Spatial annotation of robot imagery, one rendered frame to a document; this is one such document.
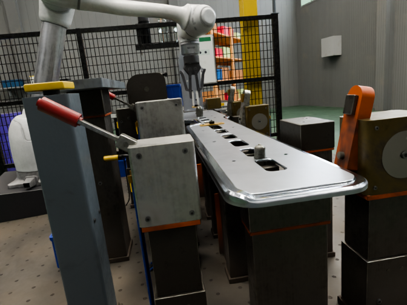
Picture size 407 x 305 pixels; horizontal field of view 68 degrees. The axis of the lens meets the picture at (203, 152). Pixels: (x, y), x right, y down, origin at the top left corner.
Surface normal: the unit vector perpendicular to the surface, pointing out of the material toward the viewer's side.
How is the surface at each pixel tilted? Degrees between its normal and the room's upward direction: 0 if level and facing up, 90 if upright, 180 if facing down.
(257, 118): 90
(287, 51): 90
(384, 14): 90
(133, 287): 0
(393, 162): 90
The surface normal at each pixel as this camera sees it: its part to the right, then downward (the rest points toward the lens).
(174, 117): 0.13, 0.20
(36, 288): -0.10, -0.97
